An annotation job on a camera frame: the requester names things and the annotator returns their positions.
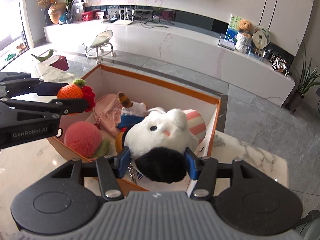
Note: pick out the pink fabric bag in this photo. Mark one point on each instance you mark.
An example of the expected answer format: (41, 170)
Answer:
(107, 115)

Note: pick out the teddy bear bouquet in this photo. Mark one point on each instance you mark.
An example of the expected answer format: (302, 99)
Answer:
(242, 43)

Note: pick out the red round tin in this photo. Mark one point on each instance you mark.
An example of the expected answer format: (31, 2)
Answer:
(167, 15)

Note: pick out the dark red box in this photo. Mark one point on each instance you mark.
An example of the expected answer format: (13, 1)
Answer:
(60, 63)

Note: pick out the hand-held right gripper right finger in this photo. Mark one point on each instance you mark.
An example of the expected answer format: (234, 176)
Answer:
(191, 166)

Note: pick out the white router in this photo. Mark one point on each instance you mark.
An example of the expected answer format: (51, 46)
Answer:
(122, 22)

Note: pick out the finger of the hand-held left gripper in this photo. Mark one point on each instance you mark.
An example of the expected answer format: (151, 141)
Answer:
(47, 88)
(72, 105)

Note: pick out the dried flowers in dark vase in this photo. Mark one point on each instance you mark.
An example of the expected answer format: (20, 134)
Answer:
(45, 0)

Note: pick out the white marble television cabinet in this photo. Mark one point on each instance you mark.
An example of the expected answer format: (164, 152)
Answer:
(175, 45)

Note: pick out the gold acorn vase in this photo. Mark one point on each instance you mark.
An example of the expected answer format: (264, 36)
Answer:
(56, 13)

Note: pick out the orange cardboard box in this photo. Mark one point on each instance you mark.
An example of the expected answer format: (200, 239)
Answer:
(155, 91)

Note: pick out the grey chair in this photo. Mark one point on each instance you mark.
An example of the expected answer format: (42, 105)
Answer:
(312, 225)

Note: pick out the orange crochet fruit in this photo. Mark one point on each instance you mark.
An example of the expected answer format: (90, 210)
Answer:
(70, 92)

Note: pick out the pink peach plush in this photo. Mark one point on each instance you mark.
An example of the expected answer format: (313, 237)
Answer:
(82, 140)

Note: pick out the small black box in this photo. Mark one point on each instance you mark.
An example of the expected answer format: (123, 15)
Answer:
(109, 20)

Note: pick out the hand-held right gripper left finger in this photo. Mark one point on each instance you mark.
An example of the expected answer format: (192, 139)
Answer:
(123, 165)

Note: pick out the potted long-leaf plant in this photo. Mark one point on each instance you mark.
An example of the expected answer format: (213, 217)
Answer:
(296, 100)

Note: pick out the orchid plant in blue vase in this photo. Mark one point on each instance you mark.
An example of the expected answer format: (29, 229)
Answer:
(68, 12)

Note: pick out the green toy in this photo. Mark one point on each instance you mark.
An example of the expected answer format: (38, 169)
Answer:
(41, 57)

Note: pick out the blue green painting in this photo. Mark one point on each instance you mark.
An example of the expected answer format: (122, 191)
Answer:
(231, 27)

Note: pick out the white cat plush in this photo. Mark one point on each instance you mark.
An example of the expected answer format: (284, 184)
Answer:
(160, 135)

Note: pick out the white pink knitted hat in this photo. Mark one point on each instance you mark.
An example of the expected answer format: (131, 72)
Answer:
(157, 110)

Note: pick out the bear doll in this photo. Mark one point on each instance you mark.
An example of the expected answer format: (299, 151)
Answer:
(132, 108)

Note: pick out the white rolling stool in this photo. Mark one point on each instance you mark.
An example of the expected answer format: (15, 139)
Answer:
(100, 41)

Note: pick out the round fan ornament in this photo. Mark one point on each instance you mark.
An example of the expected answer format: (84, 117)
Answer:
(258, 40)

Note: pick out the black white toy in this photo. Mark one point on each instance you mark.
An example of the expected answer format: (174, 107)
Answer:
(278, 65)

